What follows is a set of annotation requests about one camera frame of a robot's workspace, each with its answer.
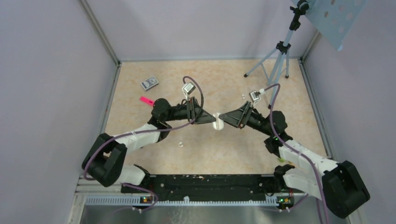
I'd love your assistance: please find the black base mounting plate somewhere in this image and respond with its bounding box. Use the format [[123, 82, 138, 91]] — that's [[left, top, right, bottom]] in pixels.
[[140, 174, 300, 202]]

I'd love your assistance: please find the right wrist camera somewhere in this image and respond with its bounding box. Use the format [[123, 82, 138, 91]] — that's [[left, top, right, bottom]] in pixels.
[[249, 91, 261, 105]]

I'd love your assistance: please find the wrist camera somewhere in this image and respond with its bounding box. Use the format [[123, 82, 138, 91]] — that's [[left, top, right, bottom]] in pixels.
[[182, 82, 196, 96], [249, 91, 261, 105]]

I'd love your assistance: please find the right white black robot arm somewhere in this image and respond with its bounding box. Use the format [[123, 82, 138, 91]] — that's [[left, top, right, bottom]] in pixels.
[[219, 102, 371, 218]]

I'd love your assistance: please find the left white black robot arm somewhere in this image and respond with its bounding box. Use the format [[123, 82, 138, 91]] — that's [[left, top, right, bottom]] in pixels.
[[82, 97, 216, 193]]

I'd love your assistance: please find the pink rectangular block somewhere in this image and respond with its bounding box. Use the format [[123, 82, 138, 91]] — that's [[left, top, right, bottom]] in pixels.
[[140, 96, 154, 106]]

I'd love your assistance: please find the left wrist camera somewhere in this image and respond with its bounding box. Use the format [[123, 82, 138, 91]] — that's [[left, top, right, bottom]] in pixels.
[[182, 82, 196, 96]]

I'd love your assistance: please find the white earbud charging case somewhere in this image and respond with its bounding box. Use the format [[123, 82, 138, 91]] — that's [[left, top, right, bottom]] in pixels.
[[212, 112, 224, 131]]

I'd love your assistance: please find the grey camera tripod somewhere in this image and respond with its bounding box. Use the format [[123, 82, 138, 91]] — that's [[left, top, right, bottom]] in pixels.
[[243, 0, 310, 110]]

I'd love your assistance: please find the grey playing card box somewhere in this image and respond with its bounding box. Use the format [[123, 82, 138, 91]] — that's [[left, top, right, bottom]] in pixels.
[[141, 76, 159, 91]]

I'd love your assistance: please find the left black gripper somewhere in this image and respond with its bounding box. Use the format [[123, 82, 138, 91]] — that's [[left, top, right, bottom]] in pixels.
[[164, 97, 217, 125]]

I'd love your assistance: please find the white cable duct rail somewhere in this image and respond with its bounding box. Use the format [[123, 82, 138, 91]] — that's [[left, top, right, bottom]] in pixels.
[[85, 196, 279, 206]]

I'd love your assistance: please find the perforated grey metal plate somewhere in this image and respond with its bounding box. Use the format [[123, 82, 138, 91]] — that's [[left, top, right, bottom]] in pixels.
[[291, 0, 367, 51]]

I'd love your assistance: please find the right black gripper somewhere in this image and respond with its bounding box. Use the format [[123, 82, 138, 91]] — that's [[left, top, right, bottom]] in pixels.
[[219, 101, 274, 137]]

